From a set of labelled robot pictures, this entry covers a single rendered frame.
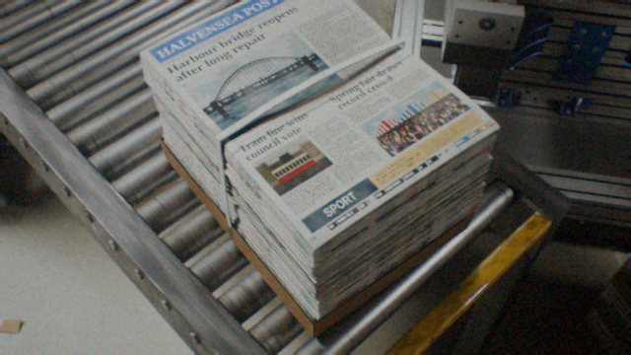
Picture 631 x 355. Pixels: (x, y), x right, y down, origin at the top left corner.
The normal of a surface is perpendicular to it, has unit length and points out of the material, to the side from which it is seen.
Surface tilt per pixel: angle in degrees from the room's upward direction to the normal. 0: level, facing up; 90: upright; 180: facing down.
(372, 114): 3
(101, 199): 0
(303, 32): 5
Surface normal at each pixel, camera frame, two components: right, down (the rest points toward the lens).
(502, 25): -0.16, 0.79
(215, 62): 0.03, -0.58
